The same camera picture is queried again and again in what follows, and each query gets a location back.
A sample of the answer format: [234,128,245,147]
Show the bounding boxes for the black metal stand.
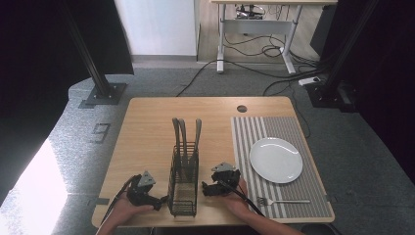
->
[305,0,381,110]
[61,0,128,109]

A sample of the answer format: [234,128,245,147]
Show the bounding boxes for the grey striped placemat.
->
[230,116,335,220]

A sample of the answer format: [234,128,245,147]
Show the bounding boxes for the black wire cutlery basket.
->
[166,142,201,218]

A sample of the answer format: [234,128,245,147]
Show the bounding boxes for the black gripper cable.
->
[100,174,142,226]
[216,179,266,218]

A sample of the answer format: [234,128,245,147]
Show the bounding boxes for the white plate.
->
[249,136,304,185]

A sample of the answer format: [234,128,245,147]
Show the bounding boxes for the metal fork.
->
[255,196,312,208]

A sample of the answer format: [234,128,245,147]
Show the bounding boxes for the black floor cables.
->
[175,30,331,140]

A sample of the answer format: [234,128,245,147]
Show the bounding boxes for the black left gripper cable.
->
[100,174,142,226]

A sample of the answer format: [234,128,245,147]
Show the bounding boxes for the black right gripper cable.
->
[216,179,266,218]

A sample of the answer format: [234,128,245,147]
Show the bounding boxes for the white power strip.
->
[298,75,323,87]

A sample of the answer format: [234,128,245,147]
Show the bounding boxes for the person's left hand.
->
[108,191,155,227]

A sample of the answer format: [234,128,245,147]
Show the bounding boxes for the black curtain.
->
[309,0,415,185]
[0,0,135,207]

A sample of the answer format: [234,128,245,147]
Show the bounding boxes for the white desk frame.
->
[209,0,339,75]

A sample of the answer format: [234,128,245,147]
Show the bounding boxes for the person's right hand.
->
[220,177,259,220]

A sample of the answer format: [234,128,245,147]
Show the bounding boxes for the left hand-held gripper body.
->
[126,170,158,208]

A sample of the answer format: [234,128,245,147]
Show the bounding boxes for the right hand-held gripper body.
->
[209,162,242,197]

